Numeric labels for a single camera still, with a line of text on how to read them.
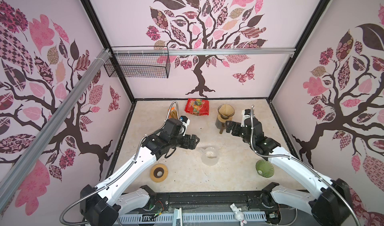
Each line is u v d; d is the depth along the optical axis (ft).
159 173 2.73
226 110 3.11
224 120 3.09
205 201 2.47
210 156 2.95
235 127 2.32
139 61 3.11
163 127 1.87
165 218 2.29
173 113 3.30
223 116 3.04
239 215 2.23
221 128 3.24
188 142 2.10
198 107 3.61
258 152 1.83
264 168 2.72
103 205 1.21
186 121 2.23
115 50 3.01
